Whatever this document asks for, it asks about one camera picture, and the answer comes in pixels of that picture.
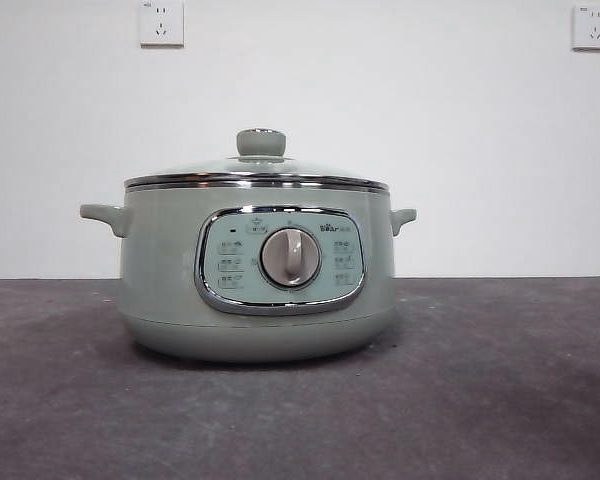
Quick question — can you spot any glass lid with green knob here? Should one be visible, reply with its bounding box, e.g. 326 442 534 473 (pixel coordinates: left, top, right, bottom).
123 127 392 191

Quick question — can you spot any pale green electric pot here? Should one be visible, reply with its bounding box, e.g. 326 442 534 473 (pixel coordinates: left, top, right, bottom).
78 181 419 363

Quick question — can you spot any white wall socket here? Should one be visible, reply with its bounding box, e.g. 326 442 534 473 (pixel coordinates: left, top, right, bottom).
571 4 600 52
139 0 185 49

